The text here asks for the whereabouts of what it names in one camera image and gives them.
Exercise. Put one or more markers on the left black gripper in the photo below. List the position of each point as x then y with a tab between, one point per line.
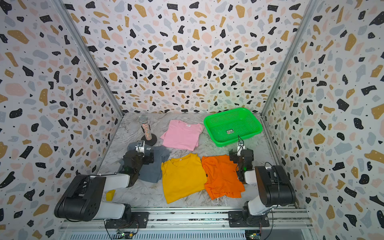
146	160

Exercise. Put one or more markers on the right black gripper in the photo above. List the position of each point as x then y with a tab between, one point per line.
233	155

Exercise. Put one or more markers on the grey t-shirt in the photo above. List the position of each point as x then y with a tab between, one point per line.
151	173

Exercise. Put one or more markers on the orange t-shirt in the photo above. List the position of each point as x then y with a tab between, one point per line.
222	177

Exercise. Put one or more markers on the pink t-shirt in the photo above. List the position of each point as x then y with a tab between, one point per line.
181	135

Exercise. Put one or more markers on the yellow t-shirt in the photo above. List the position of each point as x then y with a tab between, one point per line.
183	177

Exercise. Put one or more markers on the green plastic basket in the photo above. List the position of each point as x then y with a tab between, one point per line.
227	127

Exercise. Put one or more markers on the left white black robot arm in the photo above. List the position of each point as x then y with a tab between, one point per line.
83	199

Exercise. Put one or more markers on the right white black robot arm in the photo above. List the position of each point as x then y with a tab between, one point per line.
274	187

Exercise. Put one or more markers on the sprinkle tube on black base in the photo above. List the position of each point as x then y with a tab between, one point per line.
149	138

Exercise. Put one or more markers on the yellow block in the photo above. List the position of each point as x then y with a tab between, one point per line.
110	195

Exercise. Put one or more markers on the right circuit board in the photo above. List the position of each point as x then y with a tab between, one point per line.
253	235

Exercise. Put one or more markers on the circuit board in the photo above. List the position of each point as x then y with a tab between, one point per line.
125	235
253	235

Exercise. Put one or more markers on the left circuit board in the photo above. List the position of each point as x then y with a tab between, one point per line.
125	235

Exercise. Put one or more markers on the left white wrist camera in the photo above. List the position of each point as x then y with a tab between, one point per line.
140	146

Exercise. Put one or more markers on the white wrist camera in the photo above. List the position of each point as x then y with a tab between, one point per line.
140	146
241	146

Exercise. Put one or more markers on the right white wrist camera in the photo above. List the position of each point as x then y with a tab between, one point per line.
241	146

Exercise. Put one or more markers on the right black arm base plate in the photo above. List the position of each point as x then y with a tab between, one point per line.
239	219

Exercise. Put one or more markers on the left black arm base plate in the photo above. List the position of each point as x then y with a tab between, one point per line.
131	220

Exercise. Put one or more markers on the aluminium front rail frame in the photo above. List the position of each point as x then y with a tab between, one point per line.
205	223

